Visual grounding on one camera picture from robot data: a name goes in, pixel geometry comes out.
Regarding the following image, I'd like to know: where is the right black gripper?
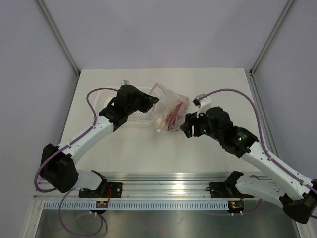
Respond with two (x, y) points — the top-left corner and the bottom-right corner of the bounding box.
(181, 106), (223, 142)

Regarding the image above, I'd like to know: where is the red toy lobster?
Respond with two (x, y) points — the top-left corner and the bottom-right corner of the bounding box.
(166, 102), (184, 131)

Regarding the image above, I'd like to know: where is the clear zip top bag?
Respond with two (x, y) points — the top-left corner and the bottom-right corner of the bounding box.
(149, 83), (190, 133)

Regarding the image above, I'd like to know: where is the white plastic basket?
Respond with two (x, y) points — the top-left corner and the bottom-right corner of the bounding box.
(93, 86), (152, 127)

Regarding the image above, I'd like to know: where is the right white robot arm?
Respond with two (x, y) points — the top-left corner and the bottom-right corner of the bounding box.
(181, 107), (317, 224)

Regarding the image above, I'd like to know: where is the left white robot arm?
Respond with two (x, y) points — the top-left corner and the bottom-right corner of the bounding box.
(34, 84), (159, 197)

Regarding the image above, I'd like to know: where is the right small circuit board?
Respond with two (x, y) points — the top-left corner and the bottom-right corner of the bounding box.
(228, 200), (245, 213)

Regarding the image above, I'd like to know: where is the small circuit board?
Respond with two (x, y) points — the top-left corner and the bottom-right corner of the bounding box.
(228, 200), (245, 213)
(96, 201), (109, 208)

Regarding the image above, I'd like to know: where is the left small circuit board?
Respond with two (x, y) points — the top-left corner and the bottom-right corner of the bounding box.
(96, 201), (109, 208)

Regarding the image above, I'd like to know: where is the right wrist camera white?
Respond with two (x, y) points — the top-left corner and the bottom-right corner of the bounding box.
(193, 94), (212, 118)

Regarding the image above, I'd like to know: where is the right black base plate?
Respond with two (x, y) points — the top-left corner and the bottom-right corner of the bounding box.
(206, 182), (254, 198)

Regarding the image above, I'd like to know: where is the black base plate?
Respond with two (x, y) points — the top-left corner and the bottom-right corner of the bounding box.
(206, 182), (254, 198)
(78, 182), (123, 198)

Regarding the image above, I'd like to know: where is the aluminium mounting rail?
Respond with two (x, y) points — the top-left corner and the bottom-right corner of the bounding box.
(33, 171), (275, 200)

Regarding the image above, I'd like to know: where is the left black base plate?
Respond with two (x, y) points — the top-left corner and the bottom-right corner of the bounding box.
(78, 182), (123, 198)

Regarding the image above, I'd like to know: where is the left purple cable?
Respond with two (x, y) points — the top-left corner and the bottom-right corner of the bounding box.
(34, 86), (122, 236)

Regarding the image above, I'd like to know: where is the white slotted cable duct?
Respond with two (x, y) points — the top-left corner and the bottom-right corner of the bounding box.
(43, 200), (228, 211)

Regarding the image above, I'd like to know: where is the left aluminium frame post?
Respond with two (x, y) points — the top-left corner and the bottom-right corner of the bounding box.
(35, 0), (81, 78)

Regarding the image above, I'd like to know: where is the aluminium frame post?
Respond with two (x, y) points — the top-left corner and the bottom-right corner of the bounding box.
(249, 0), (297, 76)
(35, 0), (81, 78)

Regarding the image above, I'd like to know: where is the right aluminium frame post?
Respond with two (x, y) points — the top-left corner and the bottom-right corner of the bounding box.
(249, 0), (297, 76)

